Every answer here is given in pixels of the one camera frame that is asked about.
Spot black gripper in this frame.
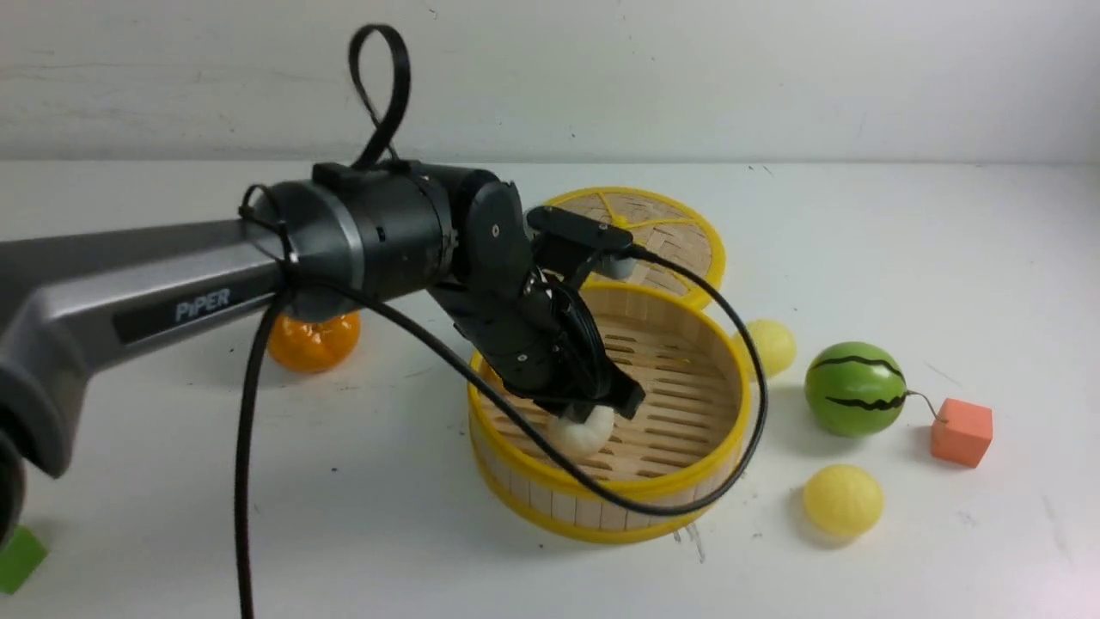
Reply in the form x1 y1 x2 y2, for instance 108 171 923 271
430 279 645 424

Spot white steamed bun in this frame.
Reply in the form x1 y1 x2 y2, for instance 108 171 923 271
545 405 616 458

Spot yellow bun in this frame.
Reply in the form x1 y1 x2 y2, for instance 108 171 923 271
747 320 798 377
802 463 886 540

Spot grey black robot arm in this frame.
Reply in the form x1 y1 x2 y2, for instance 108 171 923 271
1 161 645 540

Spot bamboo steamer tray yellow rim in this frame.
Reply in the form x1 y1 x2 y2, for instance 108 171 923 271
468 283 754 544

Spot woven bamboo steamer lid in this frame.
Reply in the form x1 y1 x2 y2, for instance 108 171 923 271
545 187 726 309

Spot green toy watermelon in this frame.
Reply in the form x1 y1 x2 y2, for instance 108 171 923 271
803 341 938 438

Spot orange toy mandarin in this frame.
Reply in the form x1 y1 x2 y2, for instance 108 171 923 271
266 313 361 375

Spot orange foam cube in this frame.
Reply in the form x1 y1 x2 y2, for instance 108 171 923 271
930 397 993 468

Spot green foam block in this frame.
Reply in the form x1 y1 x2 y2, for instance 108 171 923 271
0 526 50 596

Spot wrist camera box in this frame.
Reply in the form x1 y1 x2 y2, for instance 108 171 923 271
525 206 636 286

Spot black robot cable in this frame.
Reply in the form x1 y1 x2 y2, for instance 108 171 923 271
234 24 769 619

